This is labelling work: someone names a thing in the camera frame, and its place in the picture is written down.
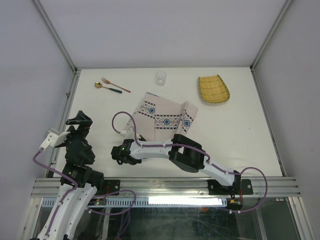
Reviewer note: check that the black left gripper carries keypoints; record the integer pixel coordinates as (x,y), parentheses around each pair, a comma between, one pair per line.
(80,119)

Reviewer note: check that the patterned white placemat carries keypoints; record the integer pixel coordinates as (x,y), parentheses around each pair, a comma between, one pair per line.
(158,119)

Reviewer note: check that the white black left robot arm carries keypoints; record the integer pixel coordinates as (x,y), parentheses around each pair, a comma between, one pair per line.
(78,181)

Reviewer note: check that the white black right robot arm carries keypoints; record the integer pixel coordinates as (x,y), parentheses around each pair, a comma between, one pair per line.
(183,152)

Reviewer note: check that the rose gold fork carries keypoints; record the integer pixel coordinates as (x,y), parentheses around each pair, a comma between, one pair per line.
(110,83)

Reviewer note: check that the clear drinking glass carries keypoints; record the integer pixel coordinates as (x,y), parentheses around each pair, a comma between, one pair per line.
(160,78)

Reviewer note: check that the yellow woven pattern plate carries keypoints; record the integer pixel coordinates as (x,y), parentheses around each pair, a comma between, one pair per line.
(213,89)

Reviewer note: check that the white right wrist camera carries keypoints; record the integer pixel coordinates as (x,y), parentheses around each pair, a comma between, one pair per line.
(127,132)

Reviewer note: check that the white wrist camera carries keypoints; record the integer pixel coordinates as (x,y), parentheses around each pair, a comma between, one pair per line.
(53,138)
(127,132)

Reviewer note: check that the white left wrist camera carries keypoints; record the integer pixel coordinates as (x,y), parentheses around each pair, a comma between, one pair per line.
(53,138)

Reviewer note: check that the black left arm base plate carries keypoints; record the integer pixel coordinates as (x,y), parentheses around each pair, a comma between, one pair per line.
(110,186)

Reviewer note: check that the gold spoon green handle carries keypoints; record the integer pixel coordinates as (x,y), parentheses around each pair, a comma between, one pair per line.
(99,85)

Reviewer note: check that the white slotted cable duct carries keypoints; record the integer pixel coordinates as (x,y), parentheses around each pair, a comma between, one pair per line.
(159,201)

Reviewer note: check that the aluminium front mounting rail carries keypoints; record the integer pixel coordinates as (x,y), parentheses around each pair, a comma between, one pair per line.
(277,187)

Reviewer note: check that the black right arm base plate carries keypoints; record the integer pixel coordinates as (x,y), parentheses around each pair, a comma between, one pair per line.
(243,186)

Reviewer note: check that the left aluminium frame post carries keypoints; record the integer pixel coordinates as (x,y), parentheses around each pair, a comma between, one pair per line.
(54,34)

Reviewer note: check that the aluminium frame post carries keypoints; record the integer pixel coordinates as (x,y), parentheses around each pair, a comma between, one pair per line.
(54,34)
(276,24)

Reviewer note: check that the right aluminium frame post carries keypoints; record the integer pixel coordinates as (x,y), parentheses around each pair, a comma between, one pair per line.
(276,24)

